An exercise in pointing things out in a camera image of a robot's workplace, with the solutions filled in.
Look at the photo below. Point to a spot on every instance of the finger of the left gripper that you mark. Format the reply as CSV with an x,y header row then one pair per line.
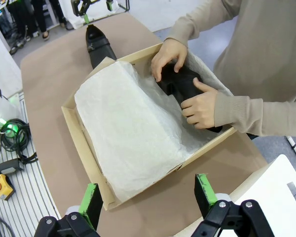
x,y
89,6
76,8

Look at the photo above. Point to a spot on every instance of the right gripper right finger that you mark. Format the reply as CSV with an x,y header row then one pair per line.
x,y
204,195

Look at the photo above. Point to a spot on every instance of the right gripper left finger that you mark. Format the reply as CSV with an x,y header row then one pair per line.
x,y
90,205

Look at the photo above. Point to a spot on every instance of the black leather shoe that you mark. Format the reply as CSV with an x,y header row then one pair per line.
x,y
185,86
98,49

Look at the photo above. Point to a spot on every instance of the person's right forearm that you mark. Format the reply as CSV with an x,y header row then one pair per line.
x,y
199,22

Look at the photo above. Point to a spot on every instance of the person's left forearm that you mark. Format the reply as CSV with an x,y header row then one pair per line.
x,y
256,116

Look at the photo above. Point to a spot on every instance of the cardboard shoe box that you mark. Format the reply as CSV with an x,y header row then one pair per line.
x,y
71,128

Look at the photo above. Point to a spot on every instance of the person's left hand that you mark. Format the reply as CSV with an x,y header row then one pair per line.
x,y
202,108

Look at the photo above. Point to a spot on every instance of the person's right hand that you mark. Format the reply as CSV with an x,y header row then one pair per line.
x,y
167,51

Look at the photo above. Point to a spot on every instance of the person in dark trousers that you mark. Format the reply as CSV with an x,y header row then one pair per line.
x,y
58,12
40,17

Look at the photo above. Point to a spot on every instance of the yellow emergency stop button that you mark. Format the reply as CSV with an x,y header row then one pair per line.
x,y
3,187

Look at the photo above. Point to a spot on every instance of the white tissue paper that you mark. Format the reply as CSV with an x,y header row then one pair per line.
x,y
125,123

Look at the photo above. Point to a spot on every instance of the grey handheld controller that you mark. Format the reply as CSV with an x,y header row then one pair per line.
x,y
7,168

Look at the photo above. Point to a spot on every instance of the person in beige sweater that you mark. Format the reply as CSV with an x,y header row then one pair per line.
x,y
269,49

